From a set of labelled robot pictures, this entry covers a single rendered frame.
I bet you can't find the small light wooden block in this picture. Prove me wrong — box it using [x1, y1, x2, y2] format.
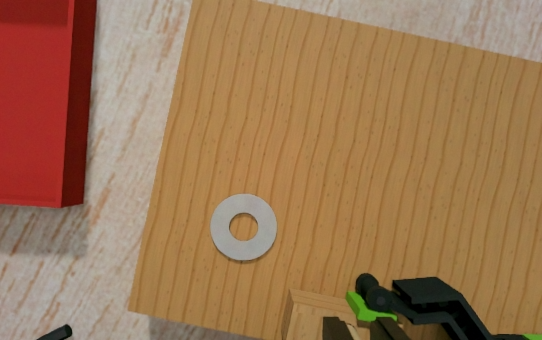
[281, 288, 370, 340]

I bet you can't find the light brown wooden bench board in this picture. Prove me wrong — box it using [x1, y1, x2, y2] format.
[127, 0, 542, 340]

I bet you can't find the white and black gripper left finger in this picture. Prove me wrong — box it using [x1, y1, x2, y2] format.
[322, 316, 354, 340]

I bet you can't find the grey washer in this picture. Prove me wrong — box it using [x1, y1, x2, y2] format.
[210, 194, 277, 261]

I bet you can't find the red open tray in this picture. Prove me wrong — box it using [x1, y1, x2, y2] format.
[0, 0, 97, 208]

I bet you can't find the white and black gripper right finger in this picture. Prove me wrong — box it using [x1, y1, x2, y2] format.
[370, 317, 411, 340]

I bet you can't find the black spring clamp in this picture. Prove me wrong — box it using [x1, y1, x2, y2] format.
[345, 273, 542, 340]

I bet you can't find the light wooden dowel pin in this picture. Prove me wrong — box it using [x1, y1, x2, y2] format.
[346, 324, 361, 340]

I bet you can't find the black hex key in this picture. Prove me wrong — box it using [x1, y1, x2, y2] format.
[36, 325, 72, 340]

